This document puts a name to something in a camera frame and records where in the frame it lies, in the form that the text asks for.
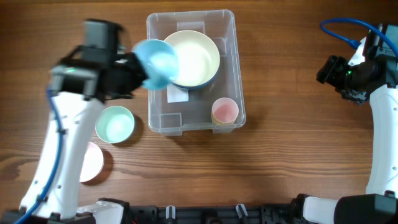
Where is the yellow cup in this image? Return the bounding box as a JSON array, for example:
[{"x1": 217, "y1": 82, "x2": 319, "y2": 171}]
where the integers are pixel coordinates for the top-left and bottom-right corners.
[{"x1": 211, "y1": 114, "x2": 236, "y2": 126}]

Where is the clear plastic storage container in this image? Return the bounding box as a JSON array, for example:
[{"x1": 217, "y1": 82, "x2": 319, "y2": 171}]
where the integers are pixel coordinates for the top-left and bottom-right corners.
[{"x1": 146, "y1": 9, "x2": 246, "y2": 136}]

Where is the white label in container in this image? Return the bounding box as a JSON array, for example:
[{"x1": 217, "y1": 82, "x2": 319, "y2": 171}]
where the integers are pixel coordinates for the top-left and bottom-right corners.
[{"x1": 167, "y1": 85, "x2": 189, "y2": 103}]

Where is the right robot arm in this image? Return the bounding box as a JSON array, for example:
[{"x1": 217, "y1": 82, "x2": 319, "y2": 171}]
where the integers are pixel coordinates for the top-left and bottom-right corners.
[{"x1": 300, "y1": 17, "x2": 397, "y2": 223}]

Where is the light blue small bowl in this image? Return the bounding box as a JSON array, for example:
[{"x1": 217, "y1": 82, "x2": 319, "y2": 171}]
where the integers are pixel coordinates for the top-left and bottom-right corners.
[{"x1": 132, "y1": 39, "x2": 179, "y2": 90}]

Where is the cream white bowl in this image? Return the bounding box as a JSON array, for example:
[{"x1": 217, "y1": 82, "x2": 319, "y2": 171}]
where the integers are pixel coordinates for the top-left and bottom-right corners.
[{"x1": 165, "y1": 30, "x2": 221, "y2": 72}]

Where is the mint green small bowl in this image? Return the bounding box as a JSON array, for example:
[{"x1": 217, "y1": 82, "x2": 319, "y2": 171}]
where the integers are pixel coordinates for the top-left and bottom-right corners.
[{"x1": 95, "y1": 106, "x2": 135, "y2": 144}]

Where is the dark blue bowl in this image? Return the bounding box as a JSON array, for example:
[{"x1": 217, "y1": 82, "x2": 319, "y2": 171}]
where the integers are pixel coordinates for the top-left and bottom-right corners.
[{"x1": 172, "y1": 67, "x2": 219, "y2": 89}]

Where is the pink cup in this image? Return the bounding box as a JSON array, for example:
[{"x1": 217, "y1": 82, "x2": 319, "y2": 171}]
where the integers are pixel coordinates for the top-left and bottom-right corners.
[{"x1": 211, "y1": 98, "x2": 239, "y2": 122}]

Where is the pink small bowl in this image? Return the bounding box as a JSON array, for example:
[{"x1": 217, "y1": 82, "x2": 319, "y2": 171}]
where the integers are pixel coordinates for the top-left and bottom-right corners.
[{"x1": 80, "y1": 142, "x2": 104, "y2": 183}]

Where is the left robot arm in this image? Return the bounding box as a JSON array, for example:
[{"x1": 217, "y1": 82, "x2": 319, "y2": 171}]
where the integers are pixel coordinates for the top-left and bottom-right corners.
[{"x1": 1, "y1": 19, "x2": 147, "y2": 223}]

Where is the left blue cable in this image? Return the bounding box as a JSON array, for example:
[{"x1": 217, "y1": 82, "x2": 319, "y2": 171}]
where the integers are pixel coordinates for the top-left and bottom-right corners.
[{"x1": 12, "y1": 88, "x2": 66, "y2": 224}]

